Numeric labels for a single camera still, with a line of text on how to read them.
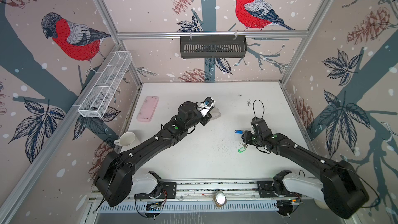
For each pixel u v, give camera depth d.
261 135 0.67
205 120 0.68
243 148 0.88
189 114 0.58
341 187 0.40
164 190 0.73
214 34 0.94
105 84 0.79
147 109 1.05
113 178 0.40
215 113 0.80
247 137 0.78
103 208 0.70
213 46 1.05
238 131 0.93
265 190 0.73
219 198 0.64
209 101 0.64
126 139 0.82
